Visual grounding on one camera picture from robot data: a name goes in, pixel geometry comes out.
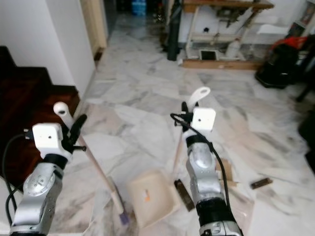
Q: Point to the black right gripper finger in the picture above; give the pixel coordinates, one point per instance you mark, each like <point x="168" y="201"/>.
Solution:
<point x="186" y="110"/>

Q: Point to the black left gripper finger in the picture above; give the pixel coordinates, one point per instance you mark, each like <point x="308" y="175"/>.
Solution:
<point x="77" y="127"/>

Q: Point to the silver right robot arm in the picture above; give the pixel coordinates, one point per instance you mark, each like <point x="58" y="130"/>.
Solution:
<point x="206" y="182"/>

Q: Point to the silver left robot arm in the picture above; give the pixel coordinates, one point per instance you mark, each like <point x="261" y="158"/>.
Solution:
<point x="37" y="196"/>

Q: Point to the dark wooden staircase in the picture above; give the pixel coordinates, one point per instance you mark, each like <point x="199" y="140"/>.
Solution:
<point x="29" y="93"/>

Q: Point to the flattened cardboard box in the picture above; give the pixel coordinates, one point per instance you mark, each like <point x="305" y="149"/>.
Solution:
<point x="226" y="169"/>

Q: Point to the brown wooden block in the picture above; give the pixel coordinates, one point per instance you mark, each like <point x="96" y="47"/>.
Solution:
<point x="261" y="183"/>
<point x="184" y="195"/>

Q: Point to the tall black roll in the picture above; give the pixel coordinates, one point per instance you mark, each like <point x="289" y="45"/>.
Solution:
<point x="173" y="38"/>

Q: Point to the white plastic jug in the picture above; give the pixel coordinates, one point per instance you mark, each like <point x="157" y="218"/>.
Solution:
<point x="233" y="49"/>

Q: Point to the black and red bag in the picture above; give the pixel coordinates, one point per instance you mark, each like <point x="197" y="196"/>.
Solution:
<point x="280" y="66"/>

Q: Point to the blue bottle pack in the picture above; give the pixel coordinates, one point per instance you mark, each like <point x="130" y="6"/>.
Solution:
<point x="138" y="7"/>

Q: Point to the black furniture piece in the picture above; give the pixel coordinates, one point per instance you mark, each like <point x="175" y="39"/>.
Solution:
<point x="307" y="142"/>

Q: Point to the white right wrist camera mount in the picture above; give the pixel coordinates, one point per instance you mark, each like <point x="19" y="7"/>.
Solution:
<point x="204" y="120"/>

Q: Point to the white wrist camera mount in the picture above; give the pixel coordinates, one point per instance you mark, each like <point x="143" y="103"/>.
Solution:
<point x="47" y="138"/>
<point x="204" y="120"/>

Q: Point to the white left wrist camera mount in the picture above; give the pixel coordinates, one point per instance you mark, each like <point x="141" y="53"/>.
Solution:
<point x="47" y="138"/>

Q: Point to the wooden door frame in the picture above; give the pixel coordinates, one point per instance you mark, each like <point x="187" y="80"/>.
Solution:
<point x="94" y="23"/>

